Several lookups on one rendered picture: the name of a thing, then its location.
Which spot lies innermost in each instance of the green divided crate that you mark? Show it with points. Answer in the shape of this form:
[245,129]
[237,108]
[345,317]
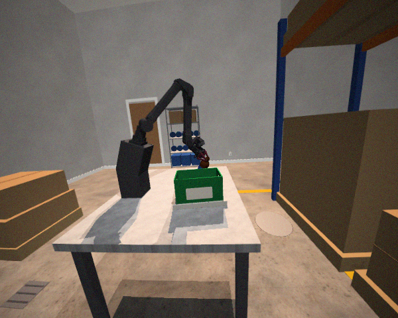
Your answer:
[198,185]

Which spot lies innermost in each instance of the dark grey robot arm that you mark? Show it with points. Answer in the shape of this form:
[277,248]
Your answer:
[147,122]

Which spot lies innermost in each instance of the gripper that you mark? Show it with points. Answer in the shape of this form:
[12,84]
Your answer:
[200,154]

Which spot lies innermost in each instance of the brown glass bottle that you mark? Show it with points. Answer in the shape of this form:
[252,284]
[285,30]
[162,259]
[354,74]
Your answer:
[204,164]

